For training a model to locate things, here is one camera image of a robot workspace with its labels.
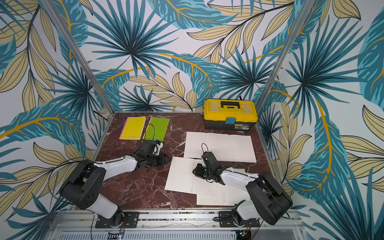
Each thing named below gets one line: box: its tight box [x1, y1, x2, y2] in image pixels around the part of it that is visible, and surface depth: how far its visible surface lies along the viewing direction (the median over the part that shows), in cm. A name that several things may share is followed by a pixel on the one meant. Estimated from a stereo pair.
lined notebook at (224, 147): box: [183, 132, 257, 163], surface depth 106 cm
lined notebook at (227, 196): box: [196, 183, 251, 206], surface depth 82 cm
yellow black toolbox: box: [204, 98, 259, 131], surface depth 102 cm
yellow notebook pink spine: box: [119, 116, 147, 140], surface depth 112 cm
